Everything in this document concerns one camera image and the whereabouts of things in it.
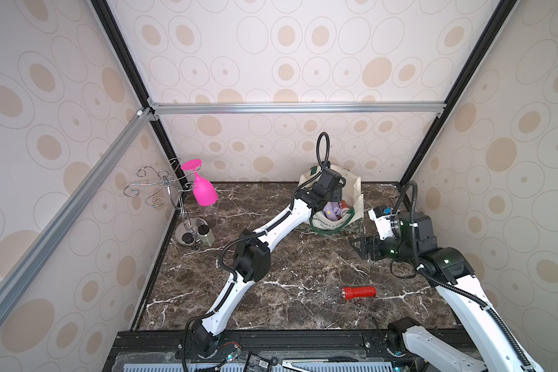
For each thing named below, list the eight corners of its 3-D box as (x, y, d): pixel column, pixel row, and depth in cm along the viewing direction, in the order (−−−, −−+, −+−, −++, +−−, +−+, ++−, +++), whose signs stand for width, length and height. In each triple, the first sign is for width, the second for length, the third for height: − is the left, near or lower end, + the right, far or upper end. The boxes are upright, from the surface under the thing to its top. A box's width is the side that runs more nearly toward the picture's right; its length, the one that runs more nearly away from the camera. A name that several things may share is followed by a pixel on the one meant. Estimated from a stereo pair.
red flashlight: (341, 300, 85) (343, 296, 82) (340, 290, 87) (342, 286, 85) (375, 300, 85) (378, 296, 82) (372, 290, 88) (375, 286, 85)
